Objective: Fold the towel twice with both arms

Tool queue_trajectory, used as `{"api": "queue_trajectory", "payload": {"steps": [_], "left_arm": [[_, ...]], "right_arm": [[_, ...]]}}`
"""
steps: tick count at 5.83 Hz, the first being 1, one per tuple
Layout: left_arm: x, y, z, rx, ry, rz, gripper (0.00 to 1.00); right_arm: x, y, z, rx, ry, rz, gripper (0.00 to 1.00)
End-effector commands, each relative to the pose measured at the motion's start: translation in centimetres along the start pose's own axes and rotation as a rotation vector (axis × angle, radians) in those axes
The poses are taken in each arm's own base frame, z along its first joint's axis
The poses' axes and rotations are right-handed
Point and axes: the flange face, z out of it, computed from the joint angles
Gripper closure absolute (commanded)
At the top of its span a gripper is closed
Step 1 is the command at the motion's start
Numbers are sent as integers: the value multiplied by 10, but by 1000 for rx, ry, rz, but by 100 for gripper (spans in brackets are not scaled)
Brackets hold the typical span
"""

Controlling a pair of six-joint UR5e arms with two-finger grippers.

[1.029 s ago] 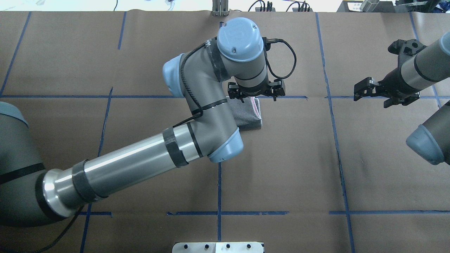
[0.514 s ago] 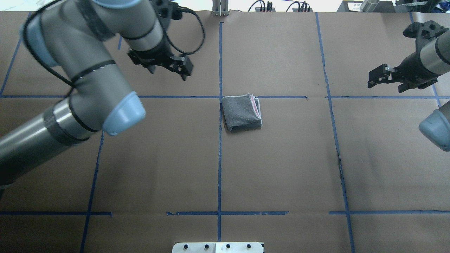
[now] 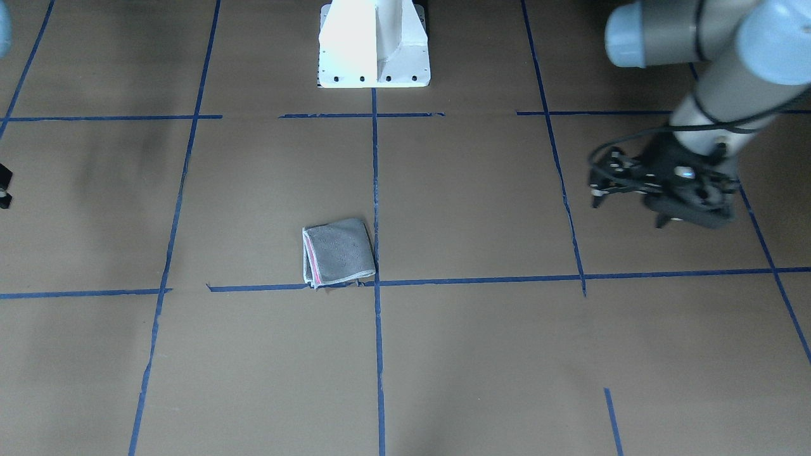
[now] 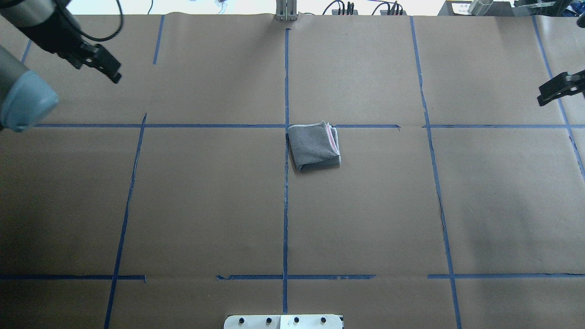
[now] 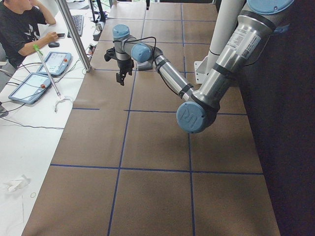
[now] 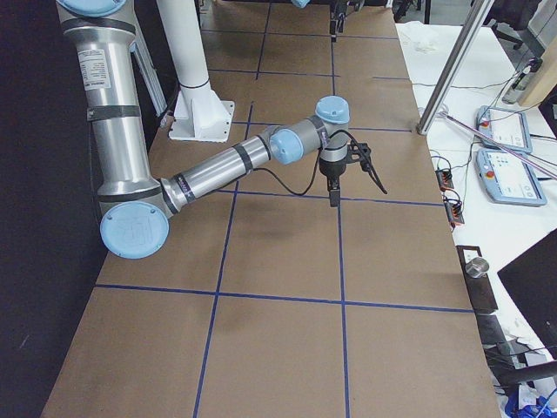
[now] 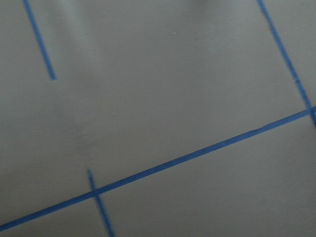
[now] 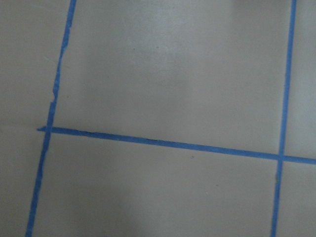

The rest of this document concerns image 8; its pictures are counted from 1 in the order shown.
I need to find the crossing blue tape strip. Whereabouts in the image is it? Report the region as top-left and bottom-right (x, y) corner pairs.
(51, 127), (316, 165)

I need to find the long blue tape strip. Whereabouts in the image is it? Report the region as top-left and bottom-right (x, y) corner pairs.
(25, 0), (77, 237)

